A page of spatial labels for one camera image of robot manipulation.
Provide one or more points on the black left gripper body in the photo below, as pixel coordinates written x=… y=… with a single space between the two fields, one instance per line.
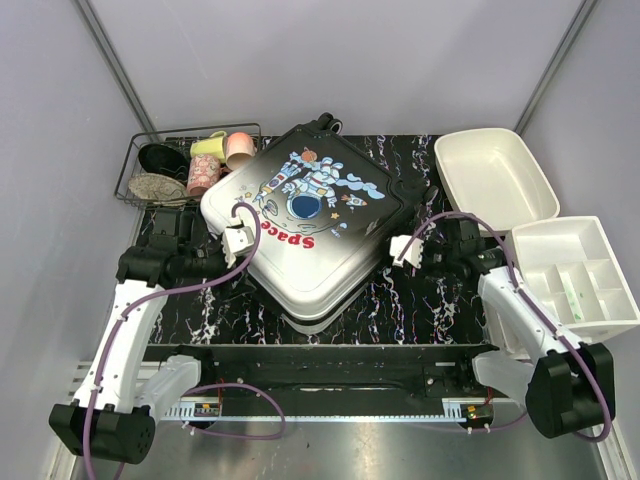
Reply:
x=209 y=261

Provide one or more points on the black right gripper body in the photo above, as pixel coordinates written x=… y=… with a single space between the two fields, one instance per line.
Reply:
x=438 y=259

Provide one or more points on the space astronaut kids suitcase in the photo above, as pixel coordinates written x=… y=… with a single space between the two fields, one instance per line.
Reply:
x=326 y=213

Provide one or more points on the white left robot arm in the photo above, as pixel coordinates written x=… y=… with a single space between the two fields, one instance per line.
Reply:
x=112 y=416

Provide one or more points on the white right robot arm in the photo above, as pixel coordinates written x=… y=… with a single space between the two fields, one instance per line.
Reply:
x=568 y=386

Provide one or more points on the speckled grey plate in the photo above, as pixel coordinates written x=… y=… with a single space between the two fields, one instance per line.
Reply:
x=156 y=188

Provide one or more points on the pink patterned mug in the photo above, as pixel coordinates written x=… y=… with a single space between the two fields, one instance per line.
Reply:
x=204 y=172

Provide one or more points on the white plastic basin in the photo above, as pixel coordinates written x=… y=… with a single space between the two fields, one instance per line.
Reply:
x=492 y=174

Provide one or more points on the black bowl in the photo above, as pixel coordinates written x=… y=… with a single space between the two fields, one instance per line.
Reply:
x=161 y=159

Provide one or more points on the yellow mug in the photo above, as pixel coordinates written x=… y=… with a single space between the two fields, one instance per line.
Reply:
x=214 y=145

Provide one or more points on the white compartment organizer box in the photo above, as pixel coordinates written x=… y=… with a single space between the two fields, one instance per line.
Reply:
x=569 y=265

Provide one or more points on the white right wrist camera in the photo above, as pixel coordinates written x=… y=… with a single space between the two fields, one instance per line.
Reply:
x=404 y=249

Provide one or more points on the black wire dish rack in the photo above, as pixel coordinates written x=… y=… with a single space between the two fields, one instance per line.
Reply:
x=181 y=140

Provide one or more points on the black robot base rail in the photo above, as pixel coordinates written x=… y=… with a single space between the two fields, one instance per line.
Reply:
x=330 y=379

